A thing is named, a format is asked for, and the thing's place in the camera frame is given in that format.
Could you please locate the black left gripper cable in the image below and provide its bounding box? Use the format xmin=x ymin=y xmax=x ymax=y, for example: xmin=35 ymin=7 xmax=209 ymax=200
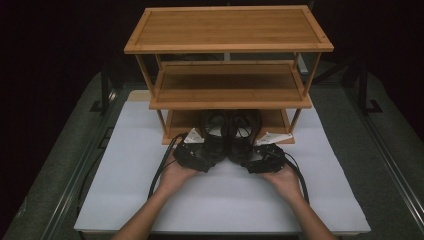
xmin=147 ymin=132 xmax=188 ymax=201

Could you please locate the black leather lace-up shoe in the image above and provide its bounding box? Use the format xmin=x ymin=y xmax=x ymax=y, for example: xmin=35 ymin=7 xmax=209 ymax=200
xmin=199 ymin=109 xmax=231 ymax=164
xmin=227 ymin=109 xmax=263 ymax=165

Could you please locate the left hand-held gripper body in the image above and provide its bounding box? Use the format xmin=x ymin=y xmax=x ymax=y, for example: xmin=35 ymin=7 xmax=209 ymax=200
xmin=173 ymin=128 xmax=218 ymax=174

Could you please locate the metal frame rail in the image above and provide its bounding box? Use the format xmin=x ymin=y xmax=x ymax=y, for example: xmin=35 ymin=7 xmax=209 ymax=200
xmin=41 ymin=88 xmax=126 ymax=240
xmin=343 ymin=87 xmax=424 ymax=231

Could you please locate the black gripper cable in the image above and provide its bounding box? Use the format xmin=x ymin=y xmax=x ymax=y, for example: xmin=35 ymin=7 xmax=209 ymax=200
xmin=147 ymin=132 xmax=188 ymax=201
xmin=282 ymin=151 xmax=311 ymax=205

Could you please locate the black metal stand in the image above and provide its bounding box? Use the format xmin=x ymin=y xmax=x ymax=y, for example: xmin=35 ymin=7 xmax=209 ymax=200
xmin=89 ymin=59 xmax=118 ymax=116
xmin=346 ymin=59 xmax=384 ymax=116

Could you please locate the person's right hand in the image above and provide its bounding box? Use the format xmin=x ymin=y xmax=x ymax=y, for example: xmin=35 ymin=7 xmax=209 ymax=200
xmin=262 ymin=164 xmax=303 ymax=202

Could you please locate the person's left hand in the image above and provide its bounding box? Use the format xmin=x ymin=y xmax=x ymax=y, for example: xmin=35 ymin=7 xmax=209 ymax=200
xmin=159 ymin=159 xmax=202 ymax=198

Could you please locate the white table mat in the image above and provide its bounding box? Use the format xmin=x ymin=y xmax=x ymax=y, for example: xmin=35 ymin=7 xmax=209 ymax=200
xmin=73 ymin=89 xmax=372 ymax=234

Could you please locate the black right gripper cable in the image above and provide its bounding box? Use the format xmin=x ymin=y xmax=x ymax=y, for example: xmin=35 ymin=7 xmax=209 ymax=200
xmin=282 ymin=151 xmax=311 ymax=205

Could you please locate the wooden three-tier shoe rack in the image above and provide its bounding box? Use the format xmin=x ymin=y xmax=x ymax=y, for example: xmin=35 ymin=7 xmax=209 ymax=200
xmin=123 ymin=4 xmax=335 ymax=146

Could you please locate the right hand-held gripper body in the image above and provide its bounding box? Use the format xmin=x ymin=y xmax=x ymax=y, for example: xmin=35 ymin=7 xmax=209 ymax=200
xmin=244 ymin=132 xmax=294 ymax=175

